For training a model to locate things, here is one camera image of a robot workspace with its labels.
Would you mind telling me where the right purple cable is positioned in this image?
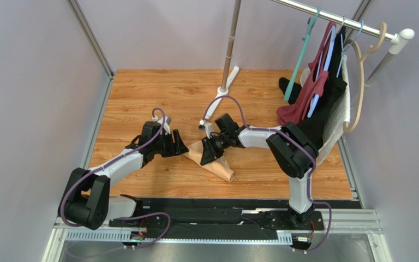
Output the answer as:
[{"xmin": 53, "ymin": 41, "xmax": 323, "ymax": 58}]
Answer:
[{"xmin": 202, "ymin": 95, "xmax": 333, "ymax": 254}]

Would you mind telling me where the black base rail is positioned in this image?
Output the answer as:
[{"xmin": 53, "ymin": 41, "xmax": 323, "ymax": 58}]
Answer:
[{"xmin": 104, "ymin": 198, "xmax": 330, "ymax": 241}]

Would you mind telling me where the white towel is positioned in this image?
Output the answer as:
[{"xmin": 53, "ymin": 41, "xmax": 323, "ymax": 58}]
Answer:
[{"xmin": 316, "ymin": 55, "xmax": 351, "ymax": 165}]

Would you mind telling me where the aluminium frame post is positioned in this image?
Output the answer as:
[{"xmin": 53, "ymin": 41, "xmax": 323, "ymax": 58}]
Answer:
[{"xmin": 66, "ymin": 0, "xmax": 115, "ymax": 79}]

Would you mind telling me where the black garment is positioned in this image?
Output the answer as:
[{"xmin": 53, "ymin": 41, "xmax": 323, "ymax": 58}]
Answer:
[{"xmin": 288, "ymin": 42, "xmax": 345, "ymax": 148}]

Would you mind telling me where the light blue hanger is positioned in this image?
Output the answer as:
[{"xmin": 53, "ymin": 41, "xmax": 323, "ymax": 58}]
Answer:
[{"xmin": 307, "ymin": 20, "xmax": 364, "ymax": 118}]

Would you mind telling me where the beige cloth napkin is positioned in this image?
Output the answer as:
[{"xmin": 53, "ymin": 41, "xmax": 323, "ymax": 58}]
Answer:
[{"xmin": 184, "ymin": 141, "xmax": 235, "ymax": 182}]

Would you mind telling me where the teal plastic hanger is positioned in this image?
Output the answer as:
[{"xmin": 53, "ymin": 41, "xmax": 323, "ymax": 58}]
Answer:
[{"xmin": 283, "ymin": 6, "xmax": 321, "ymax": 102}]

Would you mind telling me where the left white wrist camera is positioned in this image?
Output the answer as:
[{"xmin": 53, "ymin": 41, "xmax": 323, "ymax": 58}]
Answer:
[{"xmin": 152, "ymin": 116, "xmax": 172, "ymax": 134}]

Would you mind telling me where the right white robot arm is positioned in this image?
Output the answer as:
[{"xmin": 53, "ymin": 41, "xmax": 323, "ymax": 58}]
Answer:
[{"xmin": 199, "ymin": 114, "xmax": 319, "ymax": 219}]

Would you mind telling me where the metal clothes rack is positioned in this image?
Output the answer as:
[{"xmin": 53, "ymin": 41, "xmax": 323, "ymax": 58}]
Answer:
[{"xmin": 203, "ymin": 0, "xmax": 416, "ymax": 121}]

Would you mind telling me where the maroon shirt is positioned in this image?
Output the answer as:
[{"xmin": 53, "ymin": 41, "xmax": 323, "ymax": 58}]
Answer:
[{"xmin": 276, "ymin": 22, "xmax": 335, "ymax": 125}]

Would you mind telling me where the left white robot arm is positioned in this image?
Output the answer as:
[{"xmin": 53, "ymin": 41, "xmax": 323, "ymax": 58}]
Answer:
[{"xmin": 58, "ymin": 121, "xmax": 189, "ymax": 230}]

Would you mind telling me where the purple cable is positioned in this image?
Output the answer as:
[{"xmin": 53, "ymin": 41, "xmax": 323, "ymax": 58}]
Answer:
[
  {"xmin": 59, "ymin": 108, "xmax": 172, "ymax": 250},
  {"xmin": 202, "ymin": 95, "xmax": 333, "ymax": 254}
]

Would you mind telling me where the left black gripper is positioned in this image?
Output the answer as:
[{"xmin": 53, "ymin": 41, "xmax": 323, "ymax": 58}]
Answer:
[{"xmin": 152, "ymin": 129, "xmax": 189, "ymax": 158}]

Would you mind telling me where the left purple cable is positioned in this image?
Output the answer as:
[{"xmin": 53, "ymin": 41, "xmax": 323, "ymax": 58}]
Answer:
[{"xmin": 59, "ymin": 108, "xmax": 172, "ymax": 250}]

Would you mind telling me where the beige wooden hanger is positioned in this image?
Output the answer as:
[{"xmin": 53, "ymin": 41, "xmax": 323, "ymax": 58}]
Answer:
[{"xmin": 343, "ymin": 22, "xmax": 387, "ymax": 133}]

